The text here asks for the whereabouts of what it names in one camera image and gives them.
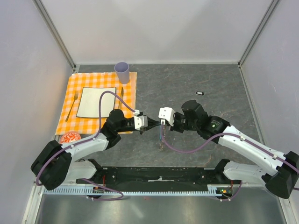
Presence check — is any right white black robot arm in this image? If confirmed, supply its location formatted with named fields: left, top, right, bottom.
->
left=158, top=100, right=299, bottom=199

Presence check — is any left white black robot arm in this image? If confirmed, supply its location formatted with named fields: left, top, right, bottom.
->
left=31, top=109, right=160, bottom=190

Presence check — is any gold knife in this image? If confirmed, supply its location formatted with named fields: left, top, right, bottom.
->
left=118, top=87, right=124, bottom=110

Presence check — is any orange checkered cloth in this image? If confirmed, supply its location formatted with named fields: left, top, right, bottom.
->
left=56, top=72, right=137, bottom=135

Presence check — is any purple plastic cup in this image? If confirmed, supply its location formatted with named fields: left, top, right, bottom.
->
left=114, top=62, right=130, bottom=84

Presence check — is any white square plate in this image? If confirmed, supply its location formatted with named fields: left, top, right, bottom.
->
left=76, top=87, right=116, bottom=119

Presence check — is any gold fork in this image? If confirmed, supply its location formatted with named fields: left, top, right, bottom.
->
left=65, top=91, right=79, bottom=122

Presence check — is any red patterned bowl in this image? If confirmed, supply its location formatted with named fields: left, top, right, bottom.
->
left=59, top=132, right=81, bottom=144

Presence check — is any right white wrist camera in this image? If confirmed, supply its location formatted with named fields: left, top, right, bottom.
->
left=158, top=107, right=175, bottom=122

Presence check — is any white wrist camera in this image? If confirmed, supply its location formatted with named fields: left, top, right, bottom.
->
left=133, top=110, right=148, bottom=131
left=158, top=107, right=175, bottom=122

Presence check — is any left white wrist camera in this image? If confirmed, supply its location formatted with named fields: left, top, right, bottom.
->
left=133, top=110, right=148, bottom=131

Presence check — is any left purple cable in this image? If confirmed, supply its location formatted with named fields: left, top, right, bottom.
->
left=35, top=91, right=141, bottom=202

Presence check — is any purple cable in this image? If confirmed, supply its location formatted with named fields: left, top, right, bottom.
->
left=161, top=123, right=299, bottom=175
left=35, top=91, right=141, bottom=202

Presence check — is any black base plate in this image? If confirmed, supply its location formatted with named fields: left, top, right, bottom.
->
left=89, top=167, right=239, bottom=190

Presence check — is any grey slotted cable duct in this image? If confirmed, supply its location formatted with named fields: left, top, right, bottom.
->
left=43, top=185, right=229, bottom=196

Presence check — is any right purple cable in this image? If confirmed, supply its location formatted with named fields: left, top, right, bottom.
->
left=161, top=123, right=299, bottom=175

